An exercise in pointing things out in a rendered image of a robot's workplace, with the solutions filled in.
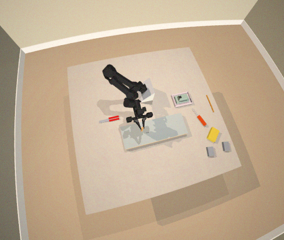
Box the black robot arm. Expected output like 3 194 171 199
102 64 147 116

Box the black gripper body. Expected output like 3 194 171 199
126 107 153 123

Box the orange-handled awl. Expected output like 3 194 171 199
197 115 206 126

